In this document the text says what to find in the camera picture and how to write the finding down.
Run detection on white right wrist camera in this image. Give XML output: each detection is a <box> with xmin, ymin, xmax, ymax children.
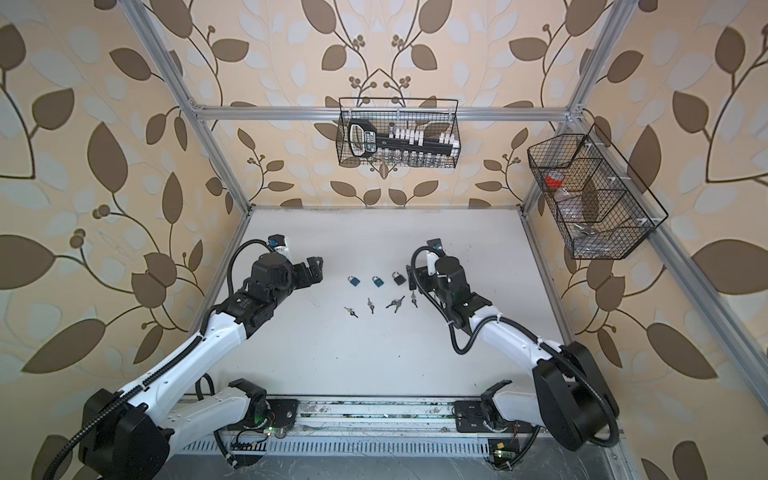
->
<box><xmin>411</xmin><ymin>238</ymin><xmax>445</xmax><ymax>275</ymax></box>

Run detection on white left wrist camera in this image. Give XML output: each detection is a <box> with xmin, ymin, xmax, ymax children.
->
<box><xmin>267</xmin><ymin>234</ymin><xmax>292</xmax><ymax>262</ymax></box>

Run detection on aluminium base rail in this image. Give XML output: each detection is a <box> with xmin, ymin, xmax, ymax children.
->
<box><xmin>128</xmin><ymin>394</ymin><xmax>628</xmax><ymax>460</ymax></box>

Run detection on black wire basket right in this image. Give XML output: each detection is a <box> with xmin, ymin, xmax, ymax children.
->
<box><xmin>527</xmin><ymin>125</ymin><xmax>668</xmax><ymax>260</ymax></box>

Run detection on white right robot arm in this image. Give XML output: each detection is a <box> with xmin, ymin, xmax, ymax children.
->
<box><xmin>406</xmin><ymin>246</ymin><xmax>620</xmax><ymax>451</ymax></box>

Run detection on red capped clear bottle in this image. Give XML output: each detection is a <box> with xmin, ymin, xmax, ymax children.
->
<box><xmin>544</xmin><ymin>170</ymin><xmax>593</xmax><ymax>210</ymax></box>

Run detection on black wire basket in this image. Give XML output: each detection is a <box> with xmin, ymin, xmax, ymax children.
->
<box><xmin>527</xmin><ymin>125</ymin><xmax>668</xmax><ymax>260</ymax></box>
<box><xmin>335</xmin><ymin>95</ymin><xmax>462</xmax><ymax>169</ymax></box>

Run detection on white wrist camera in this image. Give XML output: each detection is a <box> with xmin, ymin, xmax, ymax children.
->
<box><xmin>267</xmin><ymin>234</ymin><xmax>292</xmax><ymax>262</ymax></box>
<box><xmin>411</xmin><ymin>238</ymin><xmax>445</xmax><ymax>275</ymax></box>

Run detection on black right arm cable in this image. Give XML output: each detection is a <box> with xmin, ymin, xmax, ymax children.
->
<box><xmin>409</xmin><ymin>245</ymin><xmax>620</xmax><ymax>449</ymax></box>

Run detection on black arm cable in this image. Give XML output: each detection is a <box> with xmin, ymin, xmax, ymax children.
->
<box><xmin>409</xmin><ymin>245</ymin><xmax>620</xmax><ymax>449</ymax></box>
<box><xmin>41</xmin><ymin>238</ymin><xmax>277</xmax><ymax>480</ymax></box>

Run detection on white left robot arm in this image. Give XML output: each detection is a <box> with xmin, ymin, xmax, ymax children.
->
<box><xmin>75</xmin><ymin>252</ymin><xmax>323</xmax><ymax>479</ymax></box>

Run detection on black padlock silver keys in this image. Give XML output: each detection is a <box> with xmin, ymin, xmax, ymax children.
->
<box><xmin>386</xmin><ymin>296</ymin><xmax>405</xmax><ymax>313</ymax></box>

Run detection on black wire basket rear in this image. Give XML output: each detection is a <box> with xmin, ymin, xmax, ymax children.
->
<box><xmin>335</xmin><ymin>95</ymin><xmax>462</xmax><ymax>169</ymax></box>

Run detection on aluminium frame profile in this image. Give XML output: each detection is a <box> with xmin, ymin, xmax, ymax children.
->
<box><xmin>119</xmin><ymin>1</ymin><xmax>767</xmax><ymax>406</ymax></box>

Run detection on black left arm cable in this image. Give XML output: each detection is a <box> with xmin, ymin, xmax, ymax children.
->
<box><xmin>41</xmin><ymin>238</ymin><xmax>277</xmax><ymax>480</ymax></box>

